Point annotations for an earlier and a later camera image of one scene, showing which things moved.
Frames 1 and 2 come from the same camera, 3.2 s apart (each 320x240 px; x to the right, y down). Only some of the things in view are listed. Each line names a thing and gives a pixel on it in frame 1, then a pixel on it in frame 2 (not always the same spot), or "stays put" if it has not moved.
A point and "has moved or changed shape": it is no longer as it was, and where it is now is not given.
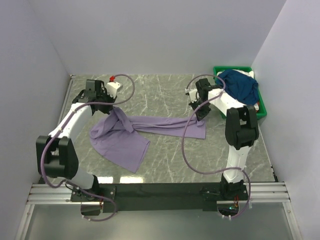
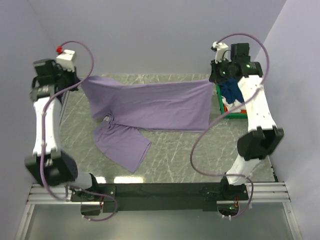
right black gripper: [201, 115] to [214, 77]
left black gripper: [111, 99] to [73, 75]
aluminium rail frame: [58, 193] stays put
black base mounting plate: [153, 198] stays put
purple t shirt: [114, 136] has moved or changed shape
